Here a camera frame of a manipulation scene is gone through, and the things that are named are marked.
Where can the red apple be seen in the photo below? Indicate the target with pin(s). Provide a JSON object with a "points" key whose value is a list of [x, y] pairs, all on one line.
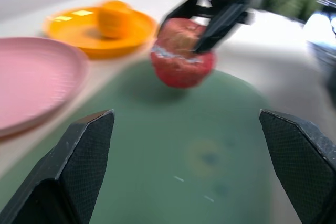
{"points": [[181, 64]]}

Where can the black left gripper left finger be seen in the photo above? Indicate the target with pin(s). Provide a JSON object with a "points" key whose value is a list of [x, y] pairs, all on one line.
{"points": [[78, 161]]}

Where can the pink plate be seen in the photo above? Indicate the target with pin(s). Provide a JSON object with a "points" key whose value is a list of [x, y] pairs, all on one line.
{"points": [[34, 82]]}

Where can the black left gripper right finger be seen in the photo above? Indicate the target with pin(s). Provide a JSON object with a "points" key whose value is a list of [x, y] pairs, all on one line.
{"points": [[299, 161]]}

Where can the orange fruit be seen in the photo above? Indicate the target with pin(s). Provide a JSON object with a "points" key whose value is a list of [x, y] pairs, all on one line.
{"points": [[115, 19]]}

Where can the orange plate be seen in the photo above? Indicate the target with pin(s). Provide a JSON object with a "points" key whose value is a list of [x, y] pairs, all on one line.
{"points": [[86, 37]]}

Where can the green fabric object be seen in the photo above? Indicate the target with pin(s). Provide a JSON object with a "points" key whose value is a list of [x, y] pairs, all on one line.
{"points": [[294, 1]]}

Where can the green plate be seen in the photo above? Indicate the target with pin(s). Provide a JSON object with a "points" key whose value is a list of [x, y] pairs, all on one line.
{"points": [[168, 140]]}

